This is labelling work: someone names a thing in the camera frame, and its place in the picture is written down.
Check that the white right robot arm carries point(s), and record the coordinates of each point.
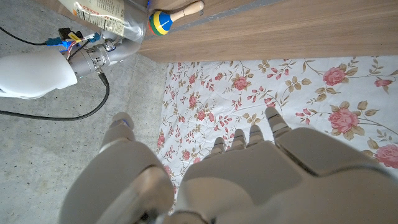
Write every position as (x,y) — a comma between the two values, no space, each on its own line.
(34,74)

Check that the grey tape table outline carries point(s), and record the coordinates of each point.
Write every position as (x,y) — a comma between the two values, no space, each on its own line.
(217,15)

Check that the floral backdrop cloth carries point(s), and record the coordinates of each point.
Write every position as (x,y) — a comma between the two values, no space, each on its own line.
(280,102)

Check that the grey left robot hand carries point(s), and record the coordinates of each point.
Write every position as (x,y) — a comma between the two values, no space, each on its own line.
(264,186)

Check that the cream bottle with yellow label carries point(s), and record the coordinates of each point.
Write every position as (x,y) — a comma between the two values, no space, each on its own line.
(102,14)

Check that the colourful striped wooden maraca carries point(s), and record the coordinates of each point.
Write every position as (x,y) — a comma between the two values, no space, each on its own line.
(161,21)

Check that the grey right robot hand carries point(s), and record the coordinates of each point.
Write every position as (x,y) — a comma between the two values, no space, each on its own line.
(124,51)

